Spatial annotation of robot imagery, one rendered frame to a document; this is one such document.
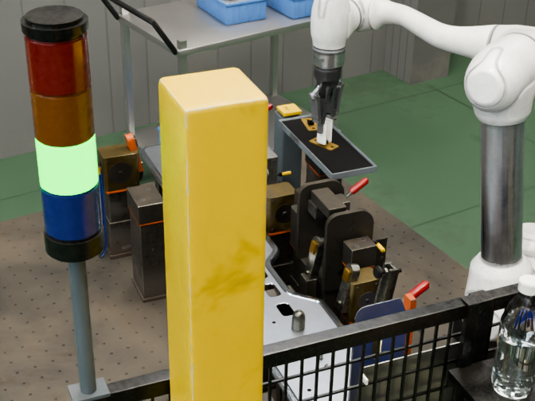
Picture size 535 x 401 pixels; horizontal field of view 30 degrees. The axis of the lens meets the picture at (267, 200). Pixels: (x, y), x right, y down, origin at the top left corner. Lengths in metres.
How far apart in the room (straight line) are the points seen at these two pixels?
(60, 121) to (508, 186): 1.47
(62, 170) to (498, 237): 1.50
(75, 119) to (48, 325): 1.85
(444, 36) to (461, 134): 3.18
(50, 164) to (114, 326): 1.78
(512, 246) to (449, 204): 2.51
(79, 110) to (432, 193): 4.02
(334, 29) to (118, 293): 1.03
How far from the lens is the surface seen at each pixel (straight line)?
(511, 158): 2.38
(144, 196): 2.87
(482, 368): 1.64
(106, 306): 2.99
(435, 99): 6.10
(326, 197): 2.54
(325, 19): 2.67
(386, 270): 2.24
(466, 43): 2.50
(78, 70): 1.11
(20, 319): 2.98
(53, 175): 1.16
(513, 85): 2.25
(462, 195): 5.07
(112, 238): 3.16
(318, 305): 2.47
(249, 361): 1.28
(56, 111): 1.12
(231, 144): 1.10
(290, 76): 6.05
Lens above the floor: 2.44
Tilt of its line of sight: 30 degrees down
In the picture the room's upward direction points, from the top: 1 degrees clockwise
